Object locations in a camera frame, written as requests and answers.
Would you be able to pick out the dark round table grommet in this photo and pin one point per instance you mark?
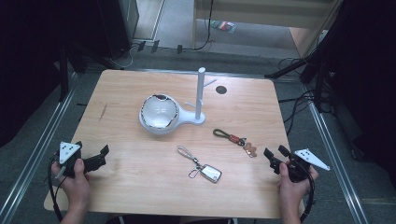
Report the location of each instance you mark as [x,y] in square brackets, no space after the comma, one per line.
[221,90]

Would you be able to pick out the white hook stand with dish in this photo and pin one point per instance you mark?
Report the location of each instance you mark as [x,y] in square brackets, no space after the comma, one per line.
[186,116]

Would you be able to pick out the dark curtain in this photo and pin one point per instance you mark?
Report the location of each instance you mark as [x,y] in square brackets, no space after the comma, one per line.
[28,62]
[364,77]

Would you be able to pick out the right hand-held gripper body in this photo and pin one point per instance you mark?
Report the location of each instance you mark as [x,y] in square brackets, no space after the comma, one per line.
[299,168]

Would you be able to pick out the person's right hand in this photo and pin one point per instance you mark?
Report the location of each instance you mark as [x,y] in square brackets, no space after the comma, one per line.
[291,193]

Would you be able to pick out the person's left hand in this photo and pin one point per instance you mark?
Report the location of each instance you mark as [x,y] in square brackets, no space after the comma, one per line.
[74,189]

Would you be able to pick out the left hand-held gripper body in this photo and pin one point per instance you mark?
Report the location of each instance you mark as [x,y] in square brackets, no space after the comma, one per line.
[69,152]

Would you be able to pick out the black metal stand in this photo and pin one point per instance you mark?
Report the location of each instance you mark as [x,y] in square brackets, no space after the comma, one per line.
[299,63]

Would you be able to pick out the black cabinet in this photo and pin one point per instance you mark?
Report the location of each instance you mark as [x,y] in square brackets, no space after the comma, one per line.
[118,25]

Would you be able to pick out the metal floor rail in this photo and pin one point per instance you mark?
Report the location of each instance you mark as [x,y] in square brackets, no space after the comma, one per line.
[336,161]
[34,158]

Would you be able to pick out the person's dark clothing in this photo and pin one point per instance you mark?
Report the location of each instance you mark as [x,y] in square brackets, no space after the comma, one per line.
[168,219]

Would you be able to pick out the black plug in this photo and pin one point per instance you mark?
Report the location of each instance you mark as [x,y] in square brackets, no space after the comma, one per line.
[155,46]
[179,49]

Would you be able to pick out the colourful packet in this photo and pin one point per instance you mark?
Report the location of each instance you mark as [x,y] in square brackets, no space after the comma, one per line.
[223,26]

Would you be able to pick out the light wooden shelf unit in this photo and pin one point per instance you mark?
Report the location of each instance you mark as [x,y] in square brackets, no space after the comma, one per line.
[264,12]

